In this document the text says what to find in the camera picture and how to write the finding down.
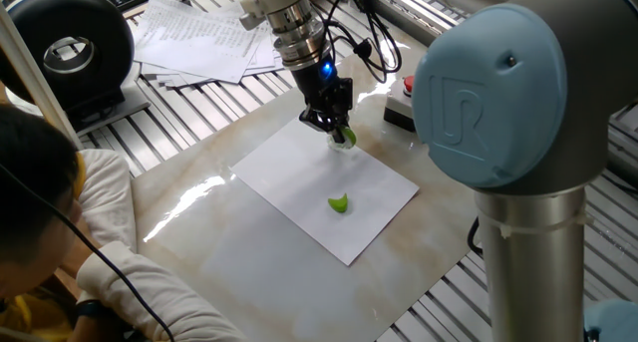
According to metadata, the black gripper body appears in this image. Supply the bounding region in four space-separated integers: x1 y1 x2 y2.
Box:
292 57 355 130

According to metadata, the green clear correction tape dispenser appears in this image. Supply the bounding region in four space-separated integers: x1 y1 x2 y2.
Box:
326 126 358 152

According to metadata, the white paper sheet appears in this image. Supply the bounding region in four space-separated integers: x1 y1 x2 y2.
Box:
230 115 421 266

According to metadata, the right forearm white sleeve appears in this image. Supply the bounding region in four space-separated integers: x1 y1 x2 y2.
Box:
75 240 248 342

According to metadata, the left forearm white sleeve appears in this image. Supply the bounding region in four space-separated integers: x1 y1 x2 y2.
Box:
77 149 139 253

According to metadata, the red emergency stop button box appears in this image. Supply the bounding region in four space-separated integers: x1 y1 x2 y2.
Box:
382 75 418 133

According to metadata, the green plastic cap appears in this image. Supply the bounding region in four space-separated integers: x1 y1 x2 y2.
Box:
327 192 350 214

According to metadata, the pile of printed papers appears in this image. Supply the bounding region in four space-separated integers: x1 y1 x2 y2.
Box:
132 0 295 89

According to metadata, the person's head black hair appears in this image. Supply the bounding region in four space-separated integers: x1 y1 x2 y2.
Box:
0 105 84 298

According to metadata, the black wristwatch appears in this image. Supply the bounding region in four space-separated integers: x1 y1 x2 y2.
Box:
74 299 109 319

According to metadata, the yellow shirt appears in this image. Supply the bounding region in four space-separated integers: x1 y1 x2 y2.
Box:
0 152 89 342

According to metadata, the black gripper cable bundle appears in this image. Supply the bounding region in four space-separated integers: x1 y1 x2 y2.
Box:
318 0 403 84

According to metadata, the thick black base cable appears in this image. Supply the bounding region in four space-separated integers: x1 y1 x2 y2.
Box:
467 216 482 256

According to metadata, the black ring shaped device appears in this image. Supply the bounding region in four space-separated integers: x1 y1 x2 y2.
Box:
0 0 153 137

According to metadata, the thin black cord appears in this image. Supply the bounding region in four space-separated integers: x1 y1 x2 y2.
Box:
0 162 175 342

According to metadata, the aluminium frame beam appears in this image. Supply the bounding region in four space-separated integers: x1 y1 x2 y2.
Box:
0 5 87 152

